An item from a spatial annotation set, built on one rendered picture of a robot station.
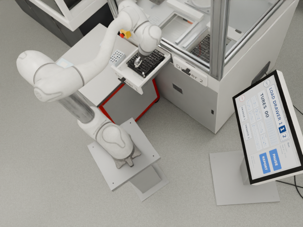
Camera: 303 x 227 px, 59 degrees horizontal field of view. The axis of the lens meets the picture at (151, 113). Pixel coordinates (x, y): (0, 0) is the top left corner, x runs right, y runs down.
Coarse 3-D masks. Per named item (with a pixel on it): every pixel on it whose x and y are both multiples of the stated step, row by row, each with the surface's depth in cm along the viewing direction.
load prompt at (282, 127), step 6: (270, 90) 137; (270, 96) 136; (276, 96) 133; (270, 102) 135; (276, 102) 132; (276, 108) 131; (276, 114) 131; (282, 114) 128; (276, 120) 130; (282, 120) 127; (276, 126) 129; (282, 126) 127; (282, 132) 126; (288, 132) 123; (282, 138) 125; (288, 138) 123
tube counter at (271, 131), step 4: (264, 112) 137; (268, 112) 135; (264, 116) 137; (268, 116) 135; (268, 120) 134; (272, 120) 132; (268, 124) 134; (272, 124) 132; (268, 128) 133; (272, 128) 131; (268, 132) 133; (272, 132) 131; (272, 136) 130; (276, 136) 128; (272, 140) 130; (276, 140) 128; (272, 144) 129
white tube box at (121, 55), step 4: (116, 52) 214; (120, 52) 214; (112, 56) 214; (116, 56) 212; (120, 56) 212; (124, 56) 214; (112, 60) 211; (116, 60) 211; (120, 60) 212; (112, 64) 213; (116, 64) 211
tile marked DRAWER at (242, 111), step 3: (243, 105) 150; (240, 108) 152; (243, 108) 150; (240, 111) 152; (243, 111) 150; (246, 111) 148; (240, 114) 151; (243, 114) 149; (246, 114) 147; (243, 117) 149; (246, 117) 147; (243, 120) 148
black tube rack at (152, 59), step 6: (156, 54) 192; (162, 54) 192; (132, 60) 195; (144, 60) 193; (150, 60) 195; (156, 60) 190; (162, 60) 197; (138, 66) 191; (144, 66) 193; (150, 66) 189; (144, 72) 188; (150, 72) 191
